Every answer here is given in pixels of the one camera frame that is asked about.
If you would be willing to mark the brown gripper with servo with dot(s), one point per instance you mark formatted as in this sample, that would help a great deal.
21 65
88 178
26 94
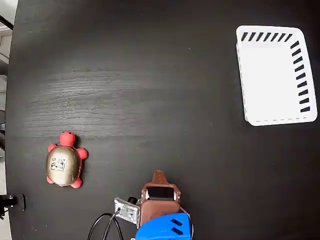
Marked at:
159 208

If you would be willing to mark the red turtle toy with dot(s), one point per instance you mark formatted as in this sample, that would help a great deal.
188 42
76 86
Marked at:
61 165

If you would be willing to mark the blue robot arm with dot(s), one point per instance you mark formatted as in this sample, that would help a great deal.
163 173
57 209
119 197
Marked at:
162 227

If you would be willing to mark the white plastic basket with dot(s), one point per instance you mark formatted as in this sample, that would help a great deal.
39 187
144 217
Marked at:
270 80

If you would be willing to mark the black table clamp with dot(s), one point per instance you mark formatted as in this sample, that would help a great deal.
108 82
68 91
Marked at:
15 201

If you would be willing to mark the black bar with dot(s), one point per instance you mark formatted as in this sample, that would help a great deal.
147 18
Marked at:
6 22

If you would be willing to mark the bare camera circuit board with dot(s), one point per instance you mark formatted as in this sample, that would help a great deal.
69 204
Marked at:
127 211

